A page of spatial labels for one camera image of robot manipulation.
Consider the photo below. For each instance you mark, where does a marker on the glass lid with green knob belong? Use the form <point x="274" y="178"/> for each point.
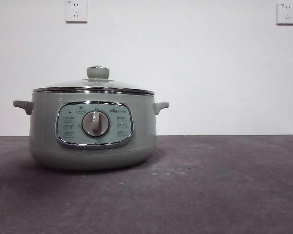
<point x="97" y="72"/>

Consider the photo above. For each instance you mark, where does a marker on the white wall socket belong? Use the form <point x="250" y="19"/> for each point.
<point x="76" y="11"/>
<point x="287" y="13"/>

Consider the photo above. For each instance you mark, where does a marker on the sage green electric pot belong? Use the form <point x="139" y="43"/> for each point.
<point x="46" y="126"/>

